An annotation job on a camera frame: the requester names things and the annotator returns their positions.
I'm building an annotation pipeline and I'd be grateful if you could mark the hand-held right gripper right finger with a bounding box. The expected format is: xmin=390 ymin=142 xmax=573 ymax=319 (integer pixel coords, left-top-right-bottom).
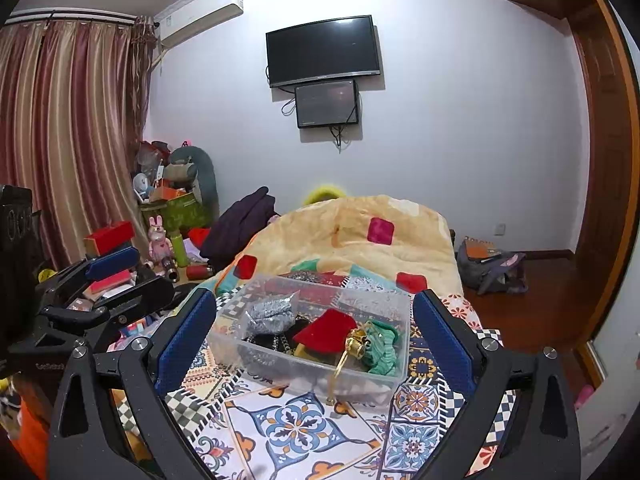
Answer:
xmin=412 ymin=287 xmax=583 ymax=480

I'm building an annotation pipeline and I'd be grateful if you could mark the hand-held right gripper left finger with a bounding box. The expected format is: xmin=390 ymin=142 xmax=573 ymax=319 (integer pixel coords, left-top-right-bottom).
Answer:
xmin=47 ymin=287 xmax=219 ymax=480

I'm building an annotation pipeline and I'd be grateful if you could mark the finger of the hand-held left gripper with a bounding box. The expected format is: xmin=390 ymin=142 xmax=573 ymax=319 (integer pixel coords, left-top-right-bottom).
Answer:
xmin=90 ymin=276 xmax=177 ymax=332
xmin=82 ymin=246 xmax=141 ymax=282

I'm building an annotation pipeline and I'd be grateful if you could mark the clear plastic storage box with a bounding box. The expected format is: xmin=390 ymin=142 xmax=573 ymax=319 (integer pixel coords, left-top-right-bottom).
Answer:
xmin=206 ymin=274 xmax=412 ymax=393

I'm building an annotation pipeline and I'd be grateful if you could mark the green knitted doll dress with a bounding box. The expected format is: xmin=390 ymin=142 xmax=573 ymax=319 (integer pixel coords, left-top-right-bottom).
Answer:
xmin=360 ymin=330 xmax=407 ymax=377

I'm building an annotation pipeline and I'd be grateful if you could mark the black chain-trimmed bag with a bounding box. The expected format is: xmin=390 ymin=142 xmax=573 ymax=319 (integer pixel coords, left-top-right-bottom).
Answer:
xmin=247 ymin=315 xmax=322 ymax=357

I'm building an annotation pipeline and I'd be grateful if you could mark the gold metal ornament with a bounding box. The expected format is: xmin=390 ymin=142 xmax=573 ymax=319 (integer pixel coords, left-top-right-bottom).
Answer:
xmin=327 ymin=327 xmax=369 ymax=404

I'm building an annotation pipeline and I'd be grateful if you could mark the silver glitter cloth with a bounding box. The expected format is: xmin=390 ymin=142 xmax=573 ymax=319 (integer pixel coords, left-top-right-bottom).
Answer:
xmin=244 ymin=294 xmax=297 ymax=337

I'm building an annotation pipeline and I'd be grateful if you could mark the red velvet pouch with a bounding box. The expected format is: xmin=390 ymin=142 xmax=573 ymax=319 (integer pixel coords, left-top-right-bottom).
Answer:
xmin=292 ymin=308 xmax=359 ymax=362

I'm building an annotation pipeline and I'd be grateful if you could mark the red box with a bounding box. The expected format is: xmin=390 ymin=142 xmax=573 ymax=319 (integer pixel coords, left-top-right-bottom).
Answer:
xmin=82 ymin=221 xmax=136 ymax=256

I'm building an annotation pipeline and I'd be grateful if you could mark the pink rabbit toy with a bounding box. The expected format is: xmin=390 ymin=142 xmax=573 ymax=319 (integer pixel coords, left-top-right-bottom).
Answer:
xmin=148 ymin=216 xmax=174 ymax=261

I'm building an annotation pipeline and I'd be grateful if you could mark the green bottle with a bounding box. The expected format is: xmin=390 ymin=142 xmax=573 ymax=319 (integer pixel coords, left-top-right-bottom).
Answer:
xmin=170 ymin=229 xmax=190 ymax=267

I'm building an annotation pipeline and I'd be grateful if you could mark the grey backpack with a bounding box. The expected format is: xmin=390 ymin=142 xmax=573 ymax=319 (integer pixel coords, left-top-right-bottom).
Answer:
xmin=456 ymin=236 xmax=529 ymax=296

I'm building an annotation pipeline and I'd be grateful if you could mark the green cardboard box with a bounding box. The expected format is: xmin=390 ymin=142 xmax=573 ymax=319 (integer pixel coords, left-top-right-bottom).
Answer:
xmin=140 ymin=192 xmax=214 ymax=234

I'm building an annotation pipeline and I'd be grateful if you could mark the orange notebook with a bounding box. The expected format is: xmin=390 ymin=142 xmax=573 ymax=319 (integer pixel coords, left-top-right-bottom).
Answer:
xmin=462 ymin=236 xmax=499 ymax=261

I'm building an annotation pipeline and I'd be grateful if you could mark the dark purple clothes pile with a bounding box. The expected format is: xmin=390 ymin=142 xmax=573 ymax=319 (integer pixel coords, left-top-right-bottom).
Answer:
xmin=202 ymin=186 xmax=279 ymax=274

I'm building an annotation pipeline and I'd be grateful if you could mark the grey green plush toy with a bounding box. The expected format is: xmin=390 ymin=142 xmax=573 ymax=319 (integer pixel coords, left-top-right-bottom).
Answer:
xmin=167 ymin=145 xmax=219 ymax=212

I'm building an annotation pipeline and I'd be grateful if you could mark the striped brown curtain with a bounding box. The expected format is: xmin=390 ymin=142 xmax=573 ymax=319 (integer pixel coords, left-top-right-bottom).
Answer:
xmin=0 ymin=10 xmax=157 ymax=281

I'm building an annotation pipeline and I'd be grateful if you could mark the patterned bedsheet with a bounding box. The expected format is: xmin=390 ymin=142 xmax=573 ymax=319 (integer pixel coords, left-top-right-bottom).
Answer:
xmin=110 ymin=272 xmax=532 ymax=480

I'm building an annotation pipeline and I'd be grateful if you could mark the yellow patchwork quilt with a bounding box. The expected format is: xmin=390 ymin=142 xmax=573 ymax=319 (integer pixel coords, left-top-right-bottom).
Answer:
xmin=200 ymin=194 xmax=467 ymax=312

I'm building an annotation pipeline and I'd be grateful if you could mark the yellow fluffy cushion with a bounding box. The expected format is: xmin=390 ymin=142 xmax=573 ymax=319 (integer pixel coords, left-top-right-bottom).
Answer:
xmin=302 ymin=184 xmax=351 ymax=206

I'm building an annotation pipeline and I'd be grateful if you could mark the brown wooden door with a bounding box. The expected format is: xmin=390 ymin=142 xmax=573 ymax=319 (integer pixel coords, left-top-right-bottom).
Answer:
xmin=570 ymin=15 xmax=629 ymax=357

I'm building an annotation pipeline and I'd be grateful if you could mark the white air conditioner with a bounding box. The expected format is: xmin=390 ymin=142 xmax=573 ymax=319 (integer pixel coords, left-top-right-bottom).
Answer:
xmin=152 ymin=0 xmax=245 ymax=52

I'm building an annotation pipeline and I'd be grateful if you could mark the black monitor cable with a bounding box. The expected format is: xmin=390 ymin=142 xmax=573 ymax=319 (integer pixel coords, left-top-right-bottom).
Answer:
xmin=329 ymin=125 xmax=352 ymax=154

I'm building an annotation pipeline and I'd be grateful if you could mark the small black wall monitor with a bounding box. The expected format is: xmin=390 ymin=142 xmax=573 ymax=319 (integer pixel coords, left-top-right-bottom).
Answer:
xmin=294 ymin=79 xmax=361 ymax=130

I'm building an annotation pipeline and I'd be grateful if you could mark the black wall television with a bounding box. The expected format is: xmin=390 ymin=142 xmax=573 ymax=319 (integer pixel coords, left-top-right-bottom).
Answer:
xmin=265 ymin=15 xmax=384 ymax=90

